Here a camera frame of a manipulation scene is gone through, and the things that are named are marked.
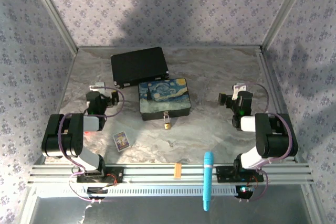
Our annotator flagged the starry night painted box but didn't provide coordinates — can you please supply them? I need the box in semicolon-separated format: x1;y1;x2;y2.
138;78;192;122

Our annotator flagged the brass padlock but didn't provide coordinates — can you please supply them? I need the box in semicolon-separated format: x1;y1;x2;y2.
162;111;173;131

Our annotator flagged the black hard case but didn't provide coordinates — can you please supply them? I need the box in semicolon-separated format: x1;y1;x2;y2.
110;47;170;89

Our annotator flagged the small illustrated card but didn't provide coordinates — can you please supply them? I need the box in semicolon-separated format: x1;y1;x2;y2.
112;131;132;152

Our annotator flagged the blue marker pen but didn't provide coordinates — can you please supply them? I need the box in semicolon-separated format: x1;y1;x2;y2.
202;151;215;211

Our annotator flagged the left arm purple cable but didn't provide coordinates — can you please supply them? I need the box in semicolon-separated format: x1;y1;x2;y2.
57;87;125;204

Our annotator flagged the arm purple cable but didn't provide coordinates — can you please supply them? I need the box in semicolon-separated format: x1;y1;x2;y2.
57;87;125;204
244;82;295;204

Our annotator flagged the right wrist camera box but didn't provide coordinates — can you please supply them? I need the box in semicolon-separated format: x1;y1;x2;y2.
232;83;248;101

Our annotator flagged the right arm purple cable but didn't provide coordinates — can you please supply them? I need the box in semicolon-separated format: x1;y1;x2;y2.
244;82;295;204

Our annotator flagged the aluminium side rail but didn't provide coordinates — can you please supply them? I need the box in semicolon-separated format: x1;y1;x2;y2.
35;48;79;166
257;47;300;163

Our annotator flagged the aluminium table edge rail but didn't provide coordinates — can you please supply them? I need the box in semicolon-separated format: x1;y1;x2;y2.
77;45;263;51

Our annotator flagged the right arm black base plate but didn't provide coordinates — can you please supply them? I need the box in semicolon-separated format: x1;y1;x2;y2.
216;165;264;183

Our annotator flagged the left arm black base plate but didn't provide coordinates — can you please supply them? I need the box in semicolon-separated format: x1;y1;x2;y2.
77;166;124;184

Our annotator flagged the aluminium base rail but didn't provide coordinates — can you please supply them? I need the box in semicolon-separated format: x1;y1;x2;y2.
27;163;314;185

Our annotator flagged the white slotted cable duct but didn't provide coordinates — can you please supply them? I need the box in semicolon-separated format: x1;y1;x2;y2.
83;185;238;197

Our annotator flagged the aluminium corner post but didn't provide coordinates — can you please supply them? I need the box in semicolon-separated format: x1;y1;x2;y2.
261;0;314;51
26;0;79;53

